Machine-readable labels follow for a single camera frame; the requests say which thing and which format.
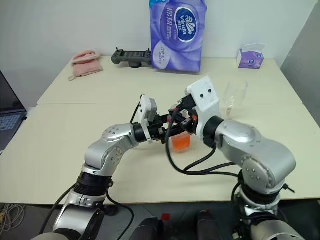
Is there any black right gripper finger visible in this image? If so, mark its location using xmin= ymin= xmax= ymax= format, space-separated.
xmin=172 ymin=99 xmax=188 ymax=114
xmin=173 ymin=117 xmax=189 ymax=131

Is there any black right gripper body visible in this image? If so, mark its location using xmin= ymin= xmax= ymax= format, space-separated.
xmin=178 ymin=93 xmax=200 ymax=133

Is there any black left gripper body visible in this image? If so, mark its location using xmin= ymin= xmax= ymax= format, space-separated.
xmin=147 ymin=112 xmax=168 ymax=143

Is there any orange cup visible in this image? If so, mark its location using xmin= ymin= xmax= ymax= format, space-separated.
xmin=167 ymin=104 xmax=194 ymax=154

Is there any black handheld controller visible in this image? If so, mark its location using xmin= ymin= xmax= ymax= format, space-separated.
xmin=111 ymin=47 xmax=153 ymax=69

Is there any purple tissue multipack bag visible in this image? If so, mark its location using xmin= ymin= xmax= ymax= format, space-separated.
xmin=148 ymin=0 xmax=209 ymax=75

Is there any small purple tissue box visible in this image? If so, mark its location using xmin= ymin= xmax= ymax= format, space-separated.
xmin=235 ymin=42 xmax=267 ymax=71

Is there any pink folded towel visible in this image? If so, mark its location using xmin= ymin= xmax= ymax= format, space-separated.
xmin=67 ymin=49 xmax=104 ymax=82

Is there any dark rounded shape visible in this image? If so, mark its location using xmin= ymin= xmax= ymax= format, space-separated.
xmin=130 ymin=216 xmax=166 ymax=240

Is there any grey laptop computer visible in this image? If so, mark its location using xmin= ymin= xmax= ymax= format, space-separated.
xmin=0 ymin=69 xmax=28 ymax=132

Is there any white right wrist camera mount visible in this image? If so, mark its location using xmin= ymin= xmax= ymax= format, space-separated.
xmin=186 ymin=75 xmax=224 ymax=138

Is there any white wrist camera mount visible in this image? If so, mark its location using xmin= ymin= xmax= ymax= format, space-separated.
xmin=186 ymin=75 xmax=224 ymax=138
xmin=138 ymin=94 xmax=159 ymax=145

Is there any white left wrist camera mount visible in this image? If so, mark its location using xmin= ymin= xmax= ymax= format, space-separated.
xmin=138 ymin=94 xmax=159 ymax=145

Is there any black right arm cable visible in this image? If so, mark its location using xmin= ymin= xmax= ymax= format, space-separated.
xmin=164 ymin=106 xmax=242 ymax=179

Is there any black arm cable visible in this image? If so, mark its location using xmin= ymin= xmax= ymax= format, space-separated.
xmin=42 ymin=96 xmax=145 ymax=240
xmin=164 ymin=106 xmax=242 ymax=179

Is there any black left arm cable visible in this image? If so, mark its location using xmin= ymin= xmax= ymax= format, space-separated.
xmin=42 ymin=96 xmax=145 ymax=240

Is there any white floor cable bundle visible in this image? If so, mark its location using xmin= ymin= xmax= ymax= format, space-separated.
xmin=0 ymin=202 xmax=25 ymax=232

